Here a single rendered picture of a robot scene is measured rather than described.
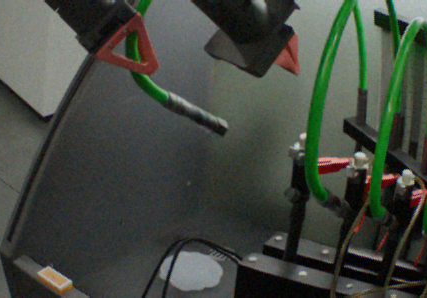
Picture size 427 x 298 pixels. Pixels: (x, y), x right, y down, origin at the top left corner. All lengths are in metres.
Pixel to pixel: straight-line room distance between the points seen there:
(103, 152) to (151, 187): 0.16
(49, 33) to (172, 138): 2.42
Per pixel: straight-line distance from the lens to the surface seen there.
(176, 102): 0.90
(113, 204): 1.21
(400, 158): 1.04
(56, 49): 3.71
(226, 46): 0.80
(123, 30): 0.82
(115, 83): 1.13
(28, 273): 1.01
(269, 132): 1.32
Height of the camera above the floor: 1.53
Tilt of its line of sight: 25 degrees down
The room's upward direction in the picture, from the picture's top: 3 degrees clockwise
